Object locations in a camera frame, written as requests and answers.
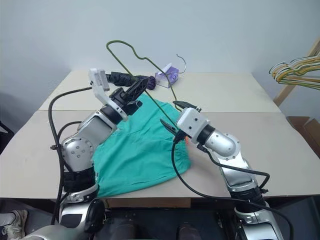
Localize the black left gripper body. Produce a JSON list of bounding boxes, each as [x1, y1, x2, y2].
[[109, 86, 144, 117]]

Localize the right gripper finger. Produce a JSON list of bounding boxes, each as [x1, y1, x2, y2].
[[172, 100, 202, 112], [159, 118, 180, 136]]

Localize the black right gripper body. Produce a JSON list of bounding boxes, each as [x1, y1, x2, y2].
[[173, 128, 188, 144]]

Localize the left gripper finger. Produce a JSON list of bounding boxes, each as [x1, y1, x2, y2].
[[105, 71, 151, 87], [124, 76, 152, 102]]

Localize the green shorts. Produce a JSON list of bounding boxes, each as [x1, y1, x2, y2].
[[91, 92, 193, 199]]

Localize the dark purple crumpled object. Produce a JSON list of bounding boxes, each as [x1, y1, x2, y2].
[[146, 76, 158, 91]]

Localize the translucent purple box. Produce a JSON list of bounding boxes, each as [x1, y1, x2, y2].
[[154, 63, 180, 89]]

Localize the brown board under table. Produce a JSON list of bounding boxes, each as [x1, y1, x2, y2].
[[106, 198, 193, 209]]

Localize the dark rounded shape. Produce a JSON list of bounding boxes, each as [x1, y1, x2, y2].
[[175, 223, 202, 240]]

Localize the wooden rack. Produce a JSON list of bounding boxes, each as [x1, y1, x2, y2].
[[272, 37, 320, 107]]

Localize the brown cardboard box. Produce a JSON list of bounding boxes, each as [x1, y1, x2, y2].
[[286, 115, 320, 157]]

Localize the dark object beside table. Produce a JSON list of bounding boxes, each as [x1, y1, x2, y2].
[[0, 119, 16, 156]]

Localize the white sneaker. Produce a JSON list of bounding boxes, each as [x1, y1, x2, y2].
[[0, 209, 29, 240]]

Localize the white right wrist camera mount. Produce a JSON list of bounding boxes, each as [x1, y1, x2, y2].
[[176, 106, 211, 145]]

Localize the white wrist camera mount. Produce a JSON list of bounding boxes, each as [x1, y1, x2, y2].
[[176, 106, 211, 145], [88, 67, 130, 122]]

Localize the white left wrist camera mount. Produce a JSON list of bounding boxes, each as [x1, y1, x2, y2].
[[88, 67, 130, 122]]

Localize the grey wire hook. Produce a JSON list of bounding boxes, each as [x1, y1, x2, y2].
[[175, 53, 189, 75]]

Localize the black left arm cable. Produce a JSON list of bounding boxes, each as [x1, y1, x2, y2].
[[48, 86, 93, 226]]

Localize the short black right wrist cable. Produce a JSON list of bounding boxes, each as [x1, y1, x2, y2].
[[196, 143, 271, 191]]

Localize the pale green wire hanger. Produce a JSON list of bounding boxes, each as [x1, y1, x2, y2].
[[279, 74, 320, 89]]

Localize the bundle of wire hangers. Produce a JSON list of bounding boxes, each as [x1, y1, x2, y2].
[[271, 55, 320, 84]]

